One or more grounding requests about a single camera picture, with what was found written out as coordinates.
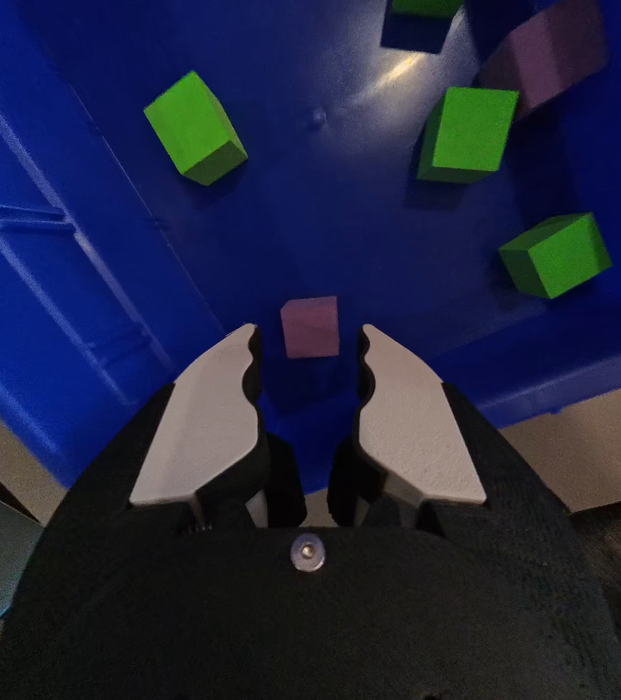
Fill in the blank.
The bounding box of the green cube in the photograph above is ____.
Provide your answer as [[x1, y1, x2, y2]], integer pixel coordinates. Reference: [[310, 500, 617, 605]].
[[416, 86, 520, 185], [390, 0, 464, 20], [143, 70, 249, 187], [498, 212, 613, 300]]

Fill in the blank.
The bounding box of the blue plastic bin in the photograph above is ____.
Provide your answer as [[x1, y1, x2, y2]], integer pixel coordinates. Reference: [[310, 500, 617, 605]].
[[0, 0, 621, 495]]

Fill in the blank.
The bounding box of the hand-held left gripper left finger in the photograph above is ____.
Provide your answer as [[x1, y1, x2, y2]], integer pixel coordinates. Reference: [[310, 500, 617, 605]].
[[130, 324, 261, 506]]

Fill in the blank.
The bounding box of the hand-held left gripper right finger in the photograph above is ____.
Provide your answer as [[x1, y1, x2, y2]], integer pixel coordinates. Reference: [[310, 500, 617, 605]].
[[354, 324, 486, 503]]

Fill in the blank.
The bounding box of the purple cube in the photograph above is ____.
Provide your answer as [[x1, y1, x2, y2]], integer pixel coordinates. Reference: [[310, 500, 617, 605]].
[[280, 296, 340, 359], [479, 0, 609, 118]]

